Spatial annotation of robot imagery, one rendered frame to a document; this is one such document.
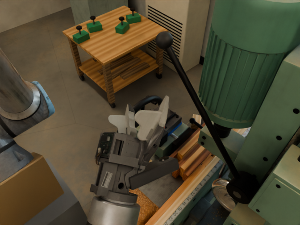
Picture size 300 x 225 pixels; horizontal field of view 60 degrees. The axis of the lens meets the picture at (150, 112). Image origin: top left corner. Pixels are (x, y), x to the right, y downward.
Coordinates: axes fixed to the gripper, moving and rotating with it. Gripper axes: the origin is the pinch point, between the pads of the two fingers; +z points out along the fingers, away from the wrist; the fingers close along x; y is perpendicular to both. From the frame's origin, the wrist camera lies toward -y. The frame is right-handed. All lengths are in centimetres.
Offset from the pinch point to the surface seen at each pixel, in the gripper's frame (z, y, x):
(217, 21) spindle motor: 15.2, -3.6, -12.5
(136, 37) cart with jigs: 85, -50, 131
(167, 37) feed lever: 11.1, 2.5, -6.1
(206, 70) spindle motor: 10.2, -11.0, -3.4
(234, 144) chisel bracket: -1.7, -33.6, 5.6
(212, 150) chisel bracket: -4.0, -32.5, 12.4
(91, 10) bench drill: 128, -25, 200
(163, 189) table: -18.8, -26.0, 24.8
